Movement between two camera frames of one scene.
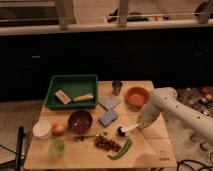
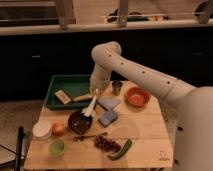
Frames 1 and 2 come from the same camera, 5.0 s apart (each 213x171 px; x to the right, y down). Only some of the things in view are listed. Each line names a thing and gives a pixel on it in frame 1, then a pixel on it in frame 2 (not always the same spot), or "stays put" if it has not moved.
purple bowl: [80, 122] stays put
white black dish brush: [124, 131] → [87, 113]
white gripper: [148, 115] → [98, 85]
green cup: [56, 147] stays put
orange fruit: [58, 129] stays put
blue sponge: [108, 118] stays put
